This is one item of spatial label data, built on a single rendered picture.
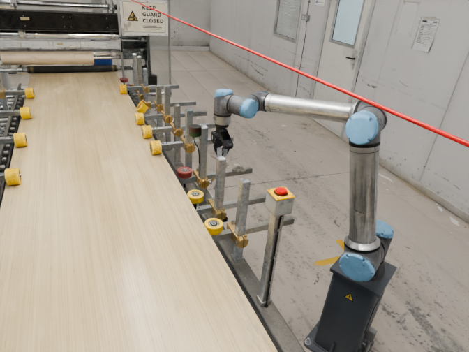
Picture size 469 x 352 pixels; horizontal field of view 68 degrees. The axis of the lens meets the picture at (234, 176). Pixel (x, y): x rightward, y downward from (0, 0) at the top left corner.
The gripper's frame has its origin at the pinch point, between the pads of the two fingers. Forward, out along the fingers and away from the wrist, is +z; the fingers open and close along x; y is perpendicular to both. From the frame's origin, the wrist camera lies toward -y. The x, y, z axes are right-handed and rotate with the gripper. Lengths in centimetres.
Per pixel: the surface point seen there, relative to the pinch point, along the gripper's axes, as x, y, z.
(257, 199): -15.8, -15.8, 17.9
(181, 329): 47, -85, 9
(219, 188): 8.8, -20.1, 4.5
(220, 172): 9.0, -20.1, -4.7
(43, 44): 86, 236, -19
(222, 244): 10.5, -31.5, 29.4
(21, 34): 102, 239, -27
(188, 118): 8.7, 29.9, -13.3
